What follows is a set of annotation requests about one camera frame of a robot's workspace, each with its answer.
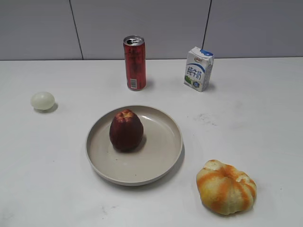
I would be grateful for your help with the dark red apple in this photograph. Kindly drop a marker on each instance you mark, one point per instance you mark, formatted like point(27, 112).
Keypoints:
point(126, 130)

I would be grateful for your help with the white blue milk carton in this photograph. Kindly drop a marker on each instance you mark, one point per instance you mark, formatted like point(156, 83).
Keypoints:
point(198, 69)

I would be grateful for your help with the yellow orange toy pumpkin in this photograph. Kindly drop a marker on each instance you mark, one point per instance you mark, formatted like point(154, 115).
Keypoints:
point(224, 189)

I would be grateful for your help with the white egg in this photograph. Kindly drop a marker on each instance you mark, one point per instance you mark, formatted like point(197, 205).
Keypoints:
point(42, 101)

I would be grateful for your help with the red soda can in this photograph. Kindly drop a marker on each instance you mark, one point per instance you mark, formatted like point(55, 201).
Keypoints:
point(135, 65)

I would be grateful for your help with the beige round plate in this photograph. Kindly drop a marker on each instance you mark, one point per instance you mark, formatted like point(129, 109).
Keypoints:
point(158, 152)

